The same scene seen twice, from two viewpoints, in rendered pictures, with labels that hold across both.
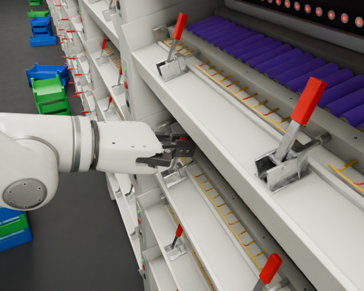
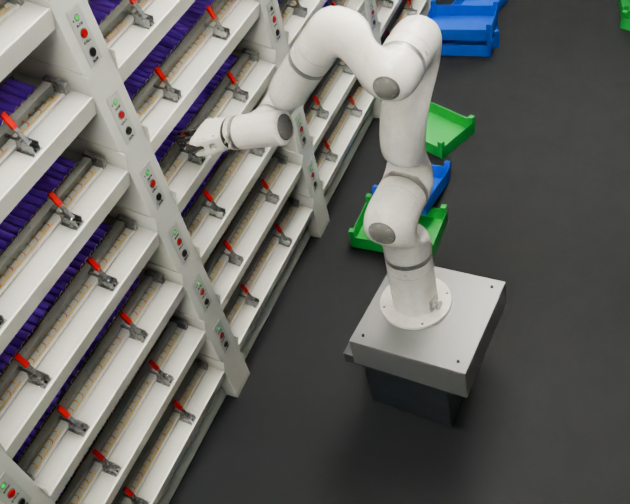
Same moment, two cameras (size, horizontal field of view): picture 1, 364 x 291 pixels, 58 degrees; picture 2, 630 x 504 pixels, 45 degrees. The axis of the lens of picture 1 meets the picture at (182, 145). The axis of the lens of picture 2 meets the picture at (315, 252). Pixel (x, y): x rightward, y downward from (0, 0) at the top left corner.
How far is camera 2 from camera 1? 2.07 m
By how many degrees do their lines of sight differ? 87
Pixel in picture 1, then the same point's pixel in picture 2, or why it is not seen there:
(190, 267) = (221, 200)
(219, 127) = (207, 58)
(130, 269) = (217, 445)
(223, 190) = (195, 123)
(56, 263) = not seen: outside the picture
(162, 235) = (212, 229)
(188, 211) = not seen: hidden behind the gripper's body
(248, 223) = (209, 106)
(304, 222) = (235, 27)
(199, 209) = not seen: hidden behind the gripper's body
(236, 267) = (229, 109)
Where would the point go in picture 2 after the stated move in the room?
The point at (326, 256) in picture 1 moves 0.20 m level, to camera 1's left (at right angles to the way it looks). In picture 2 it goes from (242, 21) to (293, 41)
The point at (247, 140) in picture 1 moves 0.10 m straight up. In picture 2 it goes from (210, 48) to (199, 14)
